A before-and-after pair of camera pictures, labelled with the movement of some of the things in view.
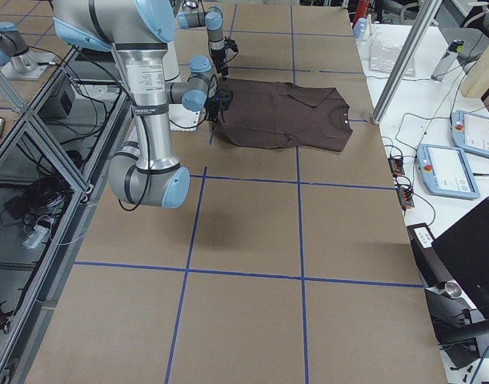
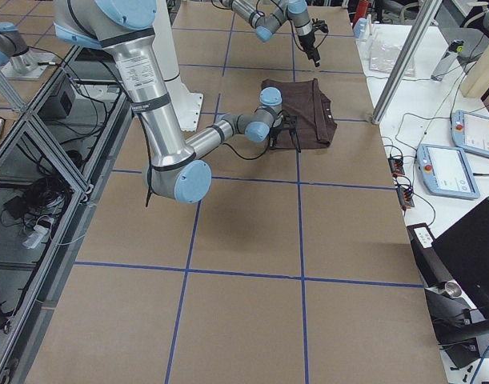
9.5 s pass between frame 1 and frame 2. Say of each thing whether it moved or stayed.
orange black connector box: stayed
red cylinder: stayed
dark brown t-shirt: moved
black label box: stayed
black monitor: stayed
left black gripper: moved
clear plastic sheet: stayed
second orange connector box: stayed
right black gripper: moved
